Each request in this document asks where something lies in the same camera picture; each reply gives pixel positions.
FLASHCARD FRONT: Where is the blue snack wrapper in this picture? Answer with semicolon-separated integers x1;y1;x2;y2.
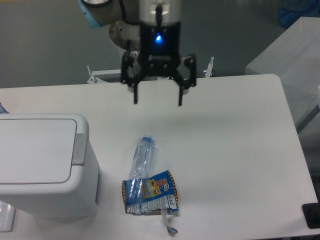
121;170;179;236

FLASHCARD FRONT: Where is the black device at table edge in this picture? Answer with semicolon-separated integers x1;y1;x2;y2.
302;202;320;229

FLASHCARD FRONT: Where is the blue object top right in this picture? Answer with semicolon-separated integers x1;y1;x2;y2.
277;0;320;28

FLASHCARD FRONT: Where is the white covered side table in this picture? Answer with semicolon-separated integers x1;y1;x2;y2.
245;17;320;132

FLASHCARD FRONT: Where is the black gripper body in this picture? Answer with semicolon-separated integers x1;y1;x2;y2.
138;21;181;77

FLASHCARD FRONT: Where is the blue patterned object left edge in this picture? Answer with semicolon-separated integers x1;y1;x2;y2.
0;103;9;114

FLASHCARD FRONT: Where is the white trash can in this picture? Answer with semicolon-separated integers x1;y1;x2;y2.
0;113;101;219

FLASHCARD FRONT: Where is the grey trash can push button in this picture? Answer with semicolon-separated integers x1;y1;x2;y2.
71;133;87;166

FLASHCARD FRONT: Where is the metal levelling foot right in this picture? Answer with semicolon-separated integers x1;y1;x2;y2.
203;56;215;78

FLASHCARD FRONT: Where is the clear crushed plastic bottle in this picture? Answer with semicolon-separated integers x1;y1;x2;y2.
125;134;155;205

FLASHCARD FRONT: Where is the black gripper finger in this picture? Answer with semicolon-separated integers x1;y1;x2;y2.
171;53;197;106
120;51;148;104

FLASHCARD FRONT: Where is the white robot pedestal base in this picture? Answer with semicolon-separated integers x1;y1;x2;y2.
86;21;176;85

